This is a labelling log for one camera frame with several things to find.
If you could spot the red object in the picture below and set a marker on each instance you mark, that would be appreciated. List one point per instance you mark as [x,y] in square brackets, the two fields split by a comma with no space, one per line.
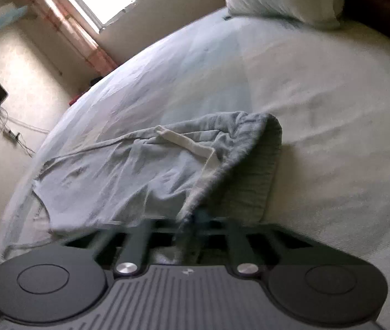
[78,98]

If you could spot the light grey pants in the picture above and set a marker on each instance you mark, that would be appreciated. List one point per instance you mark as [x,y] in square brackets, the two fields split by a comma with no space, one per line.
[119,178]

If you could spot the bed with striped sheet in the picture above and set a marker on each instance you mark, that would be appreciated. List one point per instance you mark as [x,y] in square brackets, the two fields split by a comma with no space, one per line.
[318,92]

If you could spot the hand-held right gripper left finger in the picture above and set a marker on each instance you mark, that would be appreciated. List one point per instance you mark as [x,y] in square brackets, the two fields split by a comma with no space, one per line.
[136,244]

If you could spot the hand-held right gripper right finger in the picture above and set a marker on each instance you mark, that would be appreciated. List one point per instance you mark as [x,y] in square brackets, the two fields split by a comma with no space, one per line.
[238,244]

